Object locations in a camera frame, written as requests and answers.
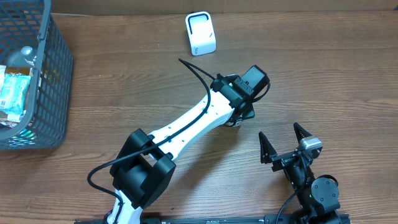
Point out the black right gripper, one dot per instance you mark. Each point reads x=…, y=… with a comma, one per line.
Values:
x=269, y=152

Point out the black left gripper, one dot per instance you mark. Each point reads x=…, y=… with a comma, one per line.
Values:
x=245, y=115

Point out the green lid jar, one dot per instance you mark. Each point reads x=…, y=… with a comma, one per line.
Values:
x=233, y=123

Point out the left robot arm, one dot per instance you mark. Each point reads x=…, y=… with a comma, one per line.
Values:
x=147, y=161

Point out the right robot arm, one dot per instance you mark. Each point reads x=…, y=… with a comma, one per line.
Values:
x=315, y=199

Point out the white barcode scanner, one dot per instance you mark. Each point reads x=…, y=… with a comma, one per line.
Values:
x=201, y=33

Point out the clear plastic bottle grey cap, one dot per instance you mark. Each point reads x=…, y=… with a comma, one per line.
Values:
x=23, y=58

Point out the dark grey plastic basket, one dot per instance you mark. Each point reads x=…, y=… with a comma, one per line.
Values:
x=44, y=124

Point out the mint green wipes pack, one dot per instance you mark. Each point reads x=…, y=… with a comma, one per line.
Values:
x=13, y=93

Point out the brown patterned snack bag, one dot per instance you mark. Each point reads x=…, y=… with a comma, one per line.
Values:
x=10, y=120

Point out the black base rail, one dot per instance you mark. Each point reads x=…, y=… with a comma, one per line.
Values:
x=211, y=221

